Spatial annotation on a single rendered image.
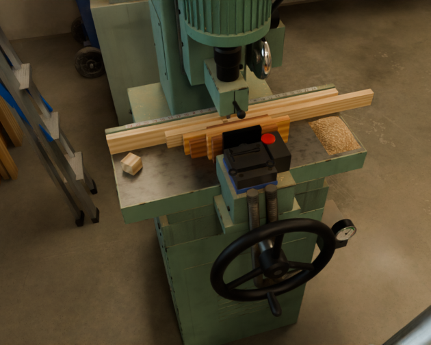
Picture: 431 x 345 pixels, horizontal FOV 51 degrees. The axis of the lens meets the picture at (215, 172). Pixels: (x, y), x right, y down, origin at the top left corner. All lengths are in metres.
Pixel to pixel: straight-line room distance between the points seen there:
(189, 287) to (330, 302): 0.74
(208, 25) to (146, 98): 0.60
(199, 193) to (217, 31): 0.36
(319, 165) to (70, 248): 1.33
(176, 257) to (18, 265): 1.08
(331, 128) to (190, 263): 0.52
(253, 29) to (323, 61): 2.19
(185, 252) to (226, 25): 0.60
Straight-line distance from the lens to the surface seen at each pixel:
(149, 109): 1.41
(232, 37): 0.89
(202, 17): 0.89
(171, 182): 1.04
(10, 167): 2.44
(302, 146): 1.13
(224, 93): 1.00
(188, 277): 1.31
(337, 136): 1.13
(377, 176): 2.38
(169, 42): 1.17
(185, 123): 1.11
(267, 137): 0.96
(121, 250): 2.05
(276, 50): 1.25
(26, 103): 1.74
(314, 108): 1.20
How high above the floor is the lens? 1.68
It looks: 47 degrees down
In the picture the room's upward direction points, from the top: 2 degrees counter-clockwise
